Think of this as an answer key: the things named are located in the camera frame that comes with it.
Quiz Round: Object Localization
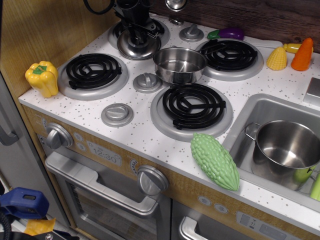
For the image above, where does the grey stove knob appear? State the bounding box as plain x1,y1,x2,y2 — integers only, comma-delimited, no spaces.
179,24,204,43
101,103,134,128
133,72,163,94

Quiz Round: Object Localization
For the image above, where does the black burner coil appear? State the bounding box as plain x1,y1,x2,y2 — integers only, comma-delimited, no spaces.
110,19,165,40
162,83,227,130
199,39,258,71
65,53,122,90

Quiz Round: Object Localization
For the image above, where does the grey toy sink basin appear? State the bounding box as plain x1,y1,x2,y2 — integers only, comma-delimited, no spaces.
223,94,320,211

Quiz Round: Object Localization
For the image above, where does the black rear right burner coil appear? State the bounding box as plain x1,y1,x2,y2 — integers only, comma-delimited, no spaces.
199,39,258,71

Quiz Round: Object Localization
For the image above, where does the black rear left burner coil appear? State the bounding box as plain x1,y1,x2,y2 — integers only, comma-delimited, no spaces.
110,19,165,40

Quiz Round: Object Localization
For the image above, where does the yellow toy sausage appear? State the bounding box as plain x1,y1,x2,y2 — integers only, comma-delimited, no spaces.
283,43,302,54

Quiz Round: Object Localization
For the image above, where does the grey fridge door handle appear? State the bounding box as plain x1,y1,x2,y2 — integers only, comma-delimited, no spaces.
0,120,19,147

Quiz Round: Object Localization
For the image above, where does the round steel pot lid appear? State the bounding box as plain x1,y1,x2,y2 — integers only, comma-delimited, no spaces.
117,30,161,60

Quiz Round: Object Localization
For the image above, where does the hanging steel ladle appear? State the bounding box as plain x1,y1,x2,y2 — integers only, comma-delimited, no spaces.
165,0,188,12

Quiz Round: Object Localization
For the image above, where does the grey middle stove knob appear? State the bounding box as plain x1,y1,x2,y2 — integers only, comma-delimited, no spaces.
133,72,163,94

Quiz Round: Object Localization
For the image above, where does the silver left oven dial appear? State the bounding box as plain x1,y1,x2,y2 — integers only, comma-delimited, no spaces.
46,122,74,150

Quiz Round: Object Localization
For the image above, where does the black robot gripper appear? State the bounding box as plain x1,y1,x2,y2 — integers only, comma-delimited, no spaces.
113,0,158,46

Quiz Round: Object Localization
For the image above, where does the black cable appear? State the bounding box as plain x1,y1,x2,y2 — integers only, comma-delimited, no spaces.
0,208,12,240

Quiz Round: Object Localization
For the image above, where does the silver dishwasher handle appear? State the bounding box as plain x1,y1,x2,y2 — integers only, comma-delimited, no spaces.
178,216,208,240

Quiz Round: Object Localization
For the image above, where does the black front right burner coil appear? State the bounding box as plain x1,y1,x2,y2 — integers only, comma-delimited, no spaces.
162,83,227,130

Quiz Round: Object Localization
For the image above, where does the orange toy carrot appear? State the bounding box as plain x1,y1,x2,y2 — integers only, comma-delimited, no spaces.
290,37,314,71

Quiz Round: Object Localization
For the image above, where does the silver oven door handle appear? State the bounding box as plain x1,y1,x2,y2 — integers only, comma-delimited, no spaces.
45,152,159,218

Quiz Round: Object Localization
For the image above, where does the silver oven dial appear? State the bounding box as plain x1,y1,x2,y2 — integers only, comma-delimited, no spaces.
46,122,74,150
137,165,169,196

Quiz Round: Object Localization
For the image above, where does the grey front stove knob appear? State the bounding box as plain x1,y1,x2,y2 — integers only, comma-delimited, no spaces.
101,103,134,128

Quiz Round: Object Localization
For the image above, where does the yellow toy corn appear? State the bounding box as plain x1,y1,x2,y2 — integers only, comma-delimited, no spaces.
266,47,287,71

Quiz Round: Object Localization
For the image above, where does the blue clamp device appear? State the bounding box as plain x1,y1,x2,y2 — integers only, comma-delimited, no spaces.
0,187,50,220

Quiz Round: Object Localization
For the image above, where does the small steel saucepan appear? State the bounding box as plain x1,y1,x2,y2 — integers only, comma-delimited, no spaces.
153,43,227,85

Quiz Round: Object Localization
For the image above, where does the black front left burner coil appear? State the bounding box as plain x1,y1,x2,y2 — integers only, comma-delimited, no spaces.
65,53,122,90

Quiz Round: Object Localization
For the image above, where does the green toy vegetable in sink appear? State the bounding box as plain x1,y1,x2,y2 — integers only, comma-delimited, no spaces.
293,166,320,201

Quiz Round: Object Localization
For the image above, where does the yellow toy bell pepper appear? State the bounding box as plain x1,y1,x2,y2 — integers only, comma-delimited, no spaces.
24,60,59,98

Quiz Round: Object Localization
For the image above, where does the silver right oven dial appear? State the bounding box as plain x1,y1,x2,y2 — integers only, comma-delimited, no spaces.
137,165,169,196

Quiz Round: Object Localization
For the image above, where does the silver faucet base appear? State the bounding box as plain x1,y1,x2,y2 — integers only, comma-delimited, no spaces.
303,77,320,107

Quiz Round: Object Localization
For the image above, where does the large steel pot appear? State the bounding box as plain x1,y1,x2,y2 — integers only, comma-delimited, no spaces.
244,120,320,191

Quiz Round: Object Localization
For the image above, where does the grey rear stove knob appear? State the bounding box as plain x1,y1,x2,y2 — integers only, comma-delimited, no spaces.
179,24,204,43

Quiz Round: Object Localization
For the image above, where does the purple toy eggplant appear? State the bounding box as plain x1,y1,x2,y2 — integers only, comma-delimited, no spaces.
206,27,245,40

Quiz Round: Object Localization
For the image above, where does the green toy bitter gourd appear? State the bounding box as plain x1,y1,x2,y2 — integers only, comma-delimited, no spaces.
190,133,240,191

